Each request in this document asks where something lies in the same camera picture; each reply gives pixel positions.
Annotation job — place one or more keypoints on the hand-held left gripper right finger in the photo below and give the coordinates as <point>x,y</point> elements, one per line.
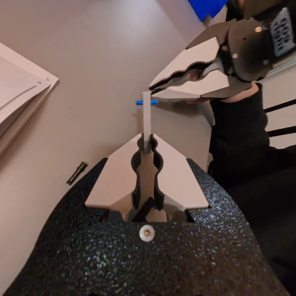
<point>182,185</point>

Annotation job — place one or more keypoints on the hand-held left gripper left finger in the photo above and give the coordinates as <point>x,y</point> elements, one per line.
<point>108,185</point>

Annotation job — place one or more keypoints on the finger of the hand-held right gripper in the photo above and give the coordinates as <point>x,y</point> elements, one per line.
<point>192,60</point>
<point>203,85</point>

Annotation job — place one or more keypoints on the grey angled toy beam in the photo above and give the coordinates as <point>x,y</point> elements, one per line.
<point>147,120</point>

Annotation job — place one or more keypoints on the blue toy pin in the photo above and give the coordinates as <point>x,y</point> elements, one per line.
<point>139,103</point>

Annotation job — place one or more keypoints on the person's right forearm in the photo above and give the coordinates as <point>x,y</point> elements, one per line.
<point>238,138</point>

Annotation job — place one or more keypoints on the grey desk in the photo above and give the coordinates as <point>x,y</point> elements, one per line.
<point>92,69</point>

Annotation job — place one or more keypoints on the person's right hand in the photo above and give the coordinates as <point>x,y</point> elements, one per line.
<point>238,96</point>

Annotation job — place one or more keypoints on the black and grey toy pin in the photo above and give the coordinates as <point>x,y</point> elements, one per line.
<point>77,173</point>

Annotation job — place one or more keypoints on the blue plastic bin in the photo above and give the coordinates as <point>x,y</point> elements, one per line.
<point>205,8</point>

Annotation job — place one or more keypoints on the person in black sweatshirt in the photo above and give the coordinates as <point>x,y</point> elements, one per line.
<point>266,208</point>

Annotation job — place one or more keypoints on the white instruction booklet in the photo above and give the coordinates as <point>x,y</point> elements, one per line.
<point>18,92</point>

